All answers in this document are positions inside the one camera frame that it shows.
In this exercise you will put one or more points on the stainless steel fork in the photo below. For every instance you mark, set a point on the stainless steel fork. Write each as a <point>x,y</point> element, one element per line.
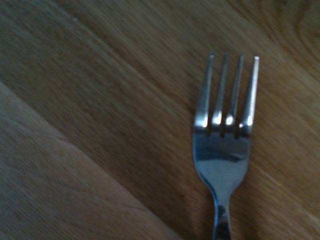
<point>221,160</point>

